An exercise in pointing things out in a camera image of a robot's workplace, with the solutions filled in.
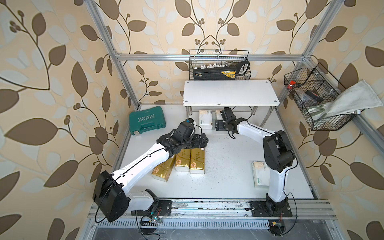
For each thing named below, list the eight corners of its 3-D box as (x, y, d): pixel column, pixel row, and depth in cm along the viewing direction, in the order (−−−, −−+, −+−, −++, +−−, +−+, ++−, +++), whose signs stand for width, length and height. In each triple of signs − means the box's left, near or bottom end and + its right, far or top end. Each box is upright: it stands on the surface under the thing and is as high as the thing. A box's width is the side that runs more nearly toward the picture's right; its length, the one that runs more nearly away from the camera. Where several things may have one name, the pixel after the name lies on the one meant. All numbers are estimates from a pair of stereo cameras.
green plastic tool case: (133, 137, 104) (129, 132, 99) (131, 117, 116) (128, 112, 111) (168, 127, 109) (166, 122, 105) (162, 109, 121) (161, 104, 117)
